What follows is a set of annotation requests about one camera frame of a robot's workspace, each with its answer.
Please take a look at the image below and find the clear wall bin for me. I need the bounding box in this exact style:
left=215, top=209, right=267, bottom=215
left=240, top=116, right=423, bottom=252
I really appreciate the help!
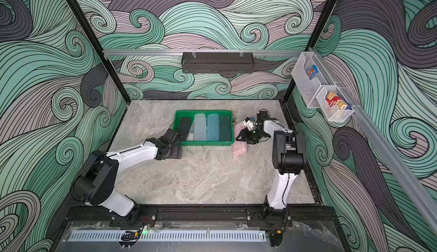
left=292, top=52, right=335, bottom=108
left=316, top=86, right=354, bottom=123

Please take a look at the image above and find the aluminium rail right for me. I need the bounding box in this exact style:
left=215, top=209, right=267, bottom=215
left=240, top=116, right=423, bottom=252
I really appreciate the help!
left=308, top=47, right=437, bottom=233

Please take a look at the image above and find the blue red small item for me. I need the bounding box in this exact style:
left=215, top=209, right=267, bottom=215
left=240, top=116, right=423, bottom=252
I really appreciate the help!
left=306, top=64, right=319, bottom=80

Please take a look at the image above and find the red yellow box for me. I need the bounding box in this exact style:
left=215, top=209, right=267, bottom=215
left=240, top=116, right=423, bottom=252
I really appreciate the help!
left=325, top=91, right=352, bottom=110

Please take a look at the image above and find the pink pencil case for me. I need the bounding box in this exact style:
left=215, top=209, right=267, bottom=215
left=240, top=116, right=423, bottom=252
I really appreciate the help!
left=232, top=121, right=248, bottom=156

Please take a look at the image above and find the black wall shelf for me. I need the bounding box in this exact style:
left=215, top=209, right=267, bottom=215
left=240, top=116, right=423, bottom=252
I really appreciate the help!
left=181, top=53, right=255, bottom=77

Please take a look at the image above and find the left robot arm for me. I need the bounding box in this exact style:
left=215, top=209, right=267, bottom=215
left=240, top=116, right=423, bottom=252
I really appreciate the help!
left=71, top=129, right=183, bottom=217

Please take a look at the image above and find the clear wall bin rear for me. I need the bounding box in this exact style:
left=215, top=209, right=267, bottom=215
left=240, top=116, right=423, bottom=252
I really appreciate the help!
left=292, top=52, right=335, bottom=108

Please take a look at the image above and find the white slotted cable duct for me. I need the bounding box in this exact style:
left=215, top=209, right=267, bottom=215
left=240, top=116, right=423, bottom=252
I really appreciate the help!
left=67, top=229, right=267, bottom=243

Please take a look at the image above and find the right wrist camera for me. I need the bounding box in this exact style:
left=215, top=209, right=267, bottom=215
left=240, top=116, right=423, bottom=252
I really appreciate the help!
left=243, top=109, right=270, bottom=130

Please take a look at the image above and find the clear wall bin front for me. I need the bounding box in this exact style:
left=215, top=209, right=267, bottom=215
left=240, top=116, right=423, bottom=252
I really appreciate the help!
left=316, top=86, right=354, bottom=123

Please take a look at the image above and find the light blue pencil case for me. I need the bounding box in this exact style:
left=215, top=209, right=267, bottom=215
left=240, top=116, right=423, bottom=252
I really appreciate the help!
left=207, top=114, right=220, bottom=141

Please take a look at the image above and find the dark green pencil case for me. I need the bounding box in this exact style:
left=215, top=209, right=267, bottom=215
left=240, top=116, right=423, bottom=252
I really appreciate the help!
left=219, top=115, right=232, bottom=142

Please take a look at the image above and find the black pencil case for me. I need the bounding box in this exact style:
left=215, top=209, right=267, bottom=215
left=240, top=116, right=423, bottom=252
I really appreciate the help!
left=177, top=117, right=192, bottom=141

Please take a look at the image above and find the aluminium rail back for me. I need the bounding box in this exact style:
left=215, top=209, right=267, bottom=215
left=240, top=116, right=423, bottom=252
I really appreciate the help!
left=102, top=48, right=303, bottom=57

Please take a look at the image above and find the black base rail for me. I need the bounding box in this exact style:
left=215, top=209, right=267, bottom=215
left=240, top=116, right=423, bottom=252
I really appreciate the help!
left=66, top=203, right=338, bottom=228

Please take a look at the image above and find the frosted clear pencil case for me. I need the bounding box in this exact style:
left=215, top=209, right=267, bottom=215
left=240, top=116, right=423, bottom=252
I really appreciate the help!
left=187, top=113, right=207, bottom=141

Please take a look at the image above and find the aluminium rail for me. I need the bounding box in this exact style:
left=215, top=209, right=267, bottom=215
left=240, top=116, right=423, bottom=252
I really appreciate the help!
left=102, top=48, right=303, bottom=57
left=308, top=47, right=437, bottom=233

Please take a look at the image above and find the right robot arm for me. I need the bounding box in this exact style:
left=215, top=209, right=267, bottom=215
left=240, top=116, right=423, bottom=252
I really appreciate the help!
left=234, top=118, right=306, bottom=220

